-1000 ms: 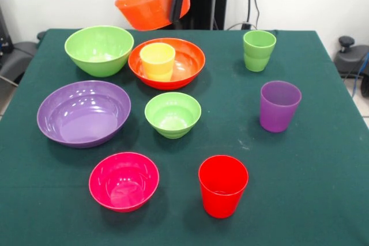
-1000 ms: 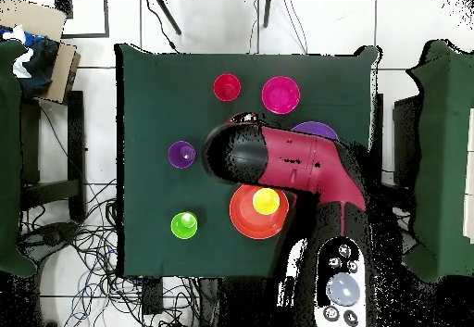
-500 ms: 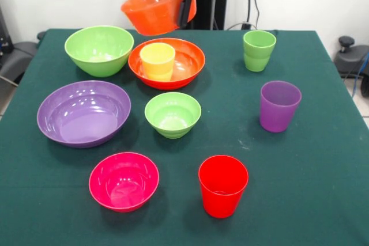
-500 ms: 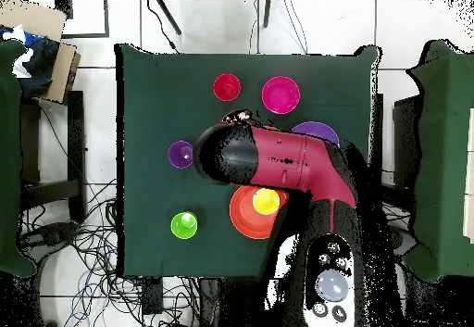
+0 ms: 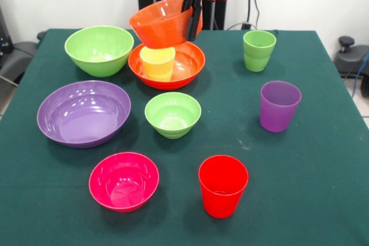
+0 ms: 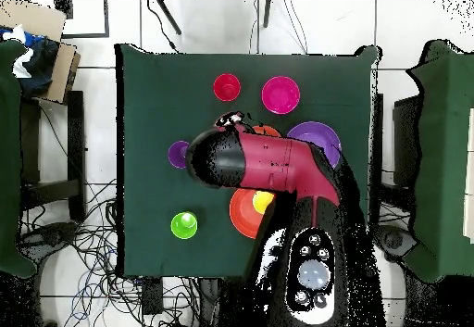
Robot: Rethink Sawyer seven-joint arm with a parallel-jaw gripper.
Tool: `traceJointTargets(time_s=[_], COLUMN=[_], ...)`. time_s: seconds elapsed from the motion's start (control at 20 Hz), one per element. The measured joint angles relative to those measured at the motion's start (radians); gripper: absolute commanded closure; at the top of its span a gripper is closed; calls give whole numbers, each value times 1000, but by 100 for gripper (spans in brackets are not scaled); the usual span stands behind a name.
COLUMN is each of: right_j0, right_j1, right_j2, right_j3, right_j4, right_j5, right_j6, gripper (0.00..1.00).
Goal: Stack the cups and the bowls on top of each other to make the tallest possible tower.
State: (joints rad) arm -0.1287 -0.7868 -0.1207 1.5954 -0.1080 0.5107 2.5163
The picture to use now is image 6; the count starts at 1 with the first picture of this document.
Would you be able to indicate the black rectangular frame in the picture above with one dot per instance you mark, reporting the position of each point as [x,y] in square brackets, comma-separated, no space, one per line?
[106,15]

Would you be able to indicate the large purple bowl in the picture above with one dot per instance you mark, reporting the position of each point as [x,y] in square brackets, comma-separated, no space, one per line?
[322,136]

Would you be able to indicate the green cloth covered table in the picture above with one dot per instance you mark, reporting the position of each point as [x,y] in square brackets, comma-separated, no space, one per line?
[9,156]
[440,156]

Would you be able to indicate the black tripod leg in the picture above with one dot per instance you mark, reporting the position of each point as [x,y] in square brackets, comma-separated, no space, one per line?
[267,12]
[168,15]

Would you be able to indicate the dark green tablecloth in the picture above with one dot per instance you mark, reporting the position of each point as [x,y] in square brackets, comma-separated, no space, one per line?
[155,82]

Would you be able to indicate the green cup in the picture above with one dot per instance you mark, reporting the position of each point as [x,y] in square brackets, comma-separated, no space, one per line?
[181,227]

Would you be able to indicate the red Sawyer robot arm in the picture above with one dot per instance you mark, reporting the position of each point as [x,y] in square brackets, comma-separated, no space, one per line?
[274,160]

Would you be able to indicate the yellow cup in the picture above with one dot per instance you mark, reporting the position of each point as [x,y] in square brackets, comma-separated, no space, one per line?
[262,201]

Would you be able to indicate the purple cup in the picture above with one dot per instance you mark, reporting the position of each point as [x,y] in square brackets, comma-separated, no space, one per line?
[177,153]

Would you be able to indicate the black power adapter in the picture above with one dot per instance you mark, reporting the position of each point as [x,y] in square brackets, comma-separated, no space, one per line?
[152,297]

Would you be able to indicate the large orange-red bowl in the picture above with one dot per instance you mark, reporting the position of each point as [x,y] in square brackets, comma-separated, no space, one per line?
[242,212]

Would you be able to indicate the pink bowl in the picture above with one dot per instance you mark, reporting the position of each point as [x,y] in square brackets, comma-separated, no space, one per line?
[280,95]

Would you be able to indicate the blue and white cloth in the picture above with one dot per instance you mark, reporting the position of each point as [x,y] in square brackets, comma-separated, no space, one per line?
[40,64]

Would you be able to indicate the black stool frame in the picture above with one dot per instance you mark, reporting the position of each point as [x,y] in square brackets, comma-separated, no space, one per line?
[76,156]

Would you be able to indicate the cardboard box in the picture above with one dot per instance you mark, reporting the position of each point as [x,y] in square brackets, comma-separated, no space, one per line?
[33,17]

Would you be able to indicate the small orange bowl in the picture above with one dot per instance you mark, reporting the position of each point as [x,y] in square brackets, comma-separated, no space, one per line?
[266,131]

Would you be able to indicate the red cup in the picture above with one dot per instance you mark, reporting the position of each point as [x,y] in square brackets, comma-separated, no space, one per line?
[227,87]

